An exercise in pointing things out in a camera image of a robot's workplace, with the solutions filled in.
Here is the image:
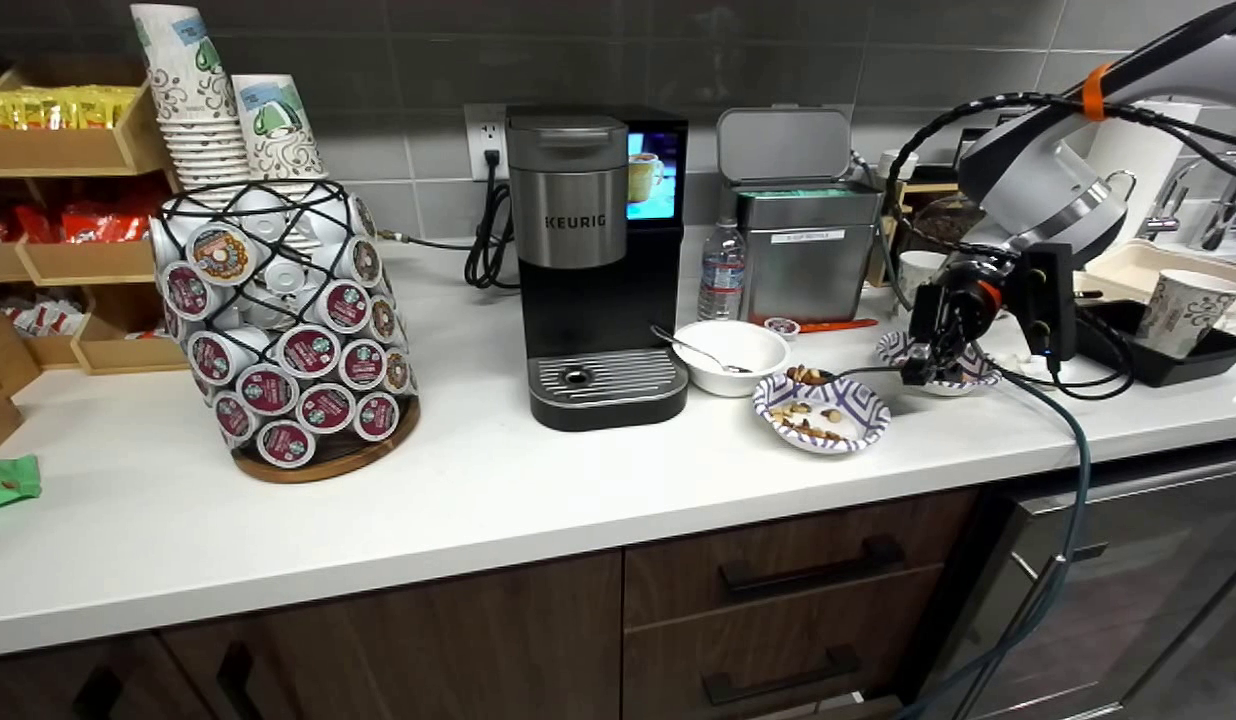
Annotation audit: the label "wooden snack shelf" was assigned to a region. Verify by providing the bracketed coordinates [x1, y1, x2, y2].
[0, 65, 191, 463]

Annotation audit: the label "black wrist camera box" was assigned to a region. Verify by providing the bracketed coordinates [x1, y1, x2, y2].
[1010, 240, 1085, 366]

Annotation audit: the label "small white cup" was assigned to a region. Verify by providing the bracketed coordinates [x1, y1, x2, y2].
[872, 144, 921, 185]

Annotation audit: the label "white wall outlet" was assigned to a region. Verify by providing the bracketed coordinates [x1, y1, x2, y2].
[460, 100, 513, 185]

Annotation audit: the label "dark dishwasher front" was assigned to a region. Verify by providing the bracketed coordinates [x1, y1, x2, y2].
[930, 443, 1236, 720]

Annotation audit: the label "silver lidded bin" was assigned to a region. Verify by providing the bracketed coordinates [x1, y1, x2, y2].
[714, 109, 889, 325]

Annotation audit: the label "narrow brown cabinet door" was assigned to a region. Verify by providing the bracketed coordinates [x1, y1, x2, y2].
[0, 633, 213, 720]

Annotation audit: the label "shallow brown drawer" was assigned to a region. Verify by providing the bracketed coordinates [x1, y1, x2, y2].
[620, 490, 981, 633]

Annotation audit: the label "clear water bottle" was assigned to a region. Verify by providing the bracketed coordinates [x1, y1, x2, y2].
[698, 222, 753, 325]

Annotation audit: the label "tall paper cup stack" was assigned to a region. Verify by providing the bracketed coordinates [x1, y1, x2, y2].
[130, 0, 255, 191]

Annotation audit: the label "wooden countertop organizer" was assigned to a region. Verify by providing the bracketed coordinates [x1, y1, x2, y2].
[864, 167, 973, 294]

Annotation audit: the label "wide brown cabinet door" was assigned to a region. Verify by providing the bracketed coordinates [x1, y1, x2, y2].
[162, 554, 628, 720]

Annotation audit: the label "short paper cup stack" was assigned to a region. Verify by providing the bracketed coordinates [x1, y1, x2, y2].
[229, 72, 329, 185]

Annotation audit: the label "black plastic tray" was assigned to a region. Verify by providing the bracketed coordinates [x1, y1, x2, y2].
[1071, 297, 1236, 391]

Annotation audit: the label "coffee pod carousel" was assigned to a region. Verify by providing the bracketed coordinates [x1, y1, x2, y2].
[149, 178, 424, 490]

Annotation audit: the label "blue patterned bowl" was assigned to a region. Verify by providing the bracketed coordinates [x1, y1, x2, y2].
[753, 366, 897, 462]

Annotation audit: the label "orange pen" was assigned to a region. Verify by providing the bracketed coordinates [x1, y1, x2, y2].
[762, 312, 884, 336]

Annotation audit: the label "green packet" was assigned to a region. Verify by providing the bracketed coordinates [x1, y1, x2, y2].
[0, 452, 44, 519]

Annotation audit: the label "small patterned paper cup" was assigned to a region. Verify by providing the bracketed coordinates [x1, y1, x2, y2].
[891, 248, 954, 312]

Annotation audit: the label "black power cord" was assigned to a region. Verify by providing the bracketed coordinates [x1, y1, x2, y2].
[460, 147, 520, 294]

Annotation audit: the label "chrome faucet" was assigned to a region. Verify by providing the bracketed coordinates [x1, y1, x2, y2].
[1138, 141, 1236, 254]

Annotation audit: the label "black Keurig coffee maker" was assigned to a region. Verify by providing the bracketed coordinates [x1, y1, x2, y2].
[505, 109, 698, 433]

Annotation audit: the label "white ceramic bowl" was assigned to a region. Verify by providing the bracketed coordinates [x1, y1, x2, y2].
[670, 315, 795, 402]

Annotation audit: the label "yellow snack packets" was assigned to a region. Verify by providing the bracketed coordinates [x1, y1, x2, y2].
[0, 80, 149, 136]

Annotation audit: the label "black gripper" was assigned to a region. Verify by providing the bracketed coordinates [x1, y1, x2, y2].
[906, 258, 1012, 391]

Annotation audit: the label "deep brown drawer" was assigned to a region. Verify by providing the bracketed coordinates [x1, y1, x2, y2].
[620, 566, 970, 720]

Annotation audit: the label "beige clamshell takeout container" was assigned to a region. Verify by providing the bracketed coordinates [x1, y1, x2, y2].
[1089, 237, 1236, 308]

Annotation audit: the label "silver spoon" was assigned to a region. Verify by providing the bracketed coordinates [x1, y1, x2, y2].
[643, 325, 758, 382]

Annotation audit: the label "teal cable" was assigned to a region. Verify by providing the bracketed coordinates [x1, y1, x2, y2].
[970, 356, 1092, 720]

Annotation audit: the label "red snack packets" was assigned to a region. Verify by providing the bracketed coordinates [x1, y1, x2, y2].
[10, 196, 162, 254]

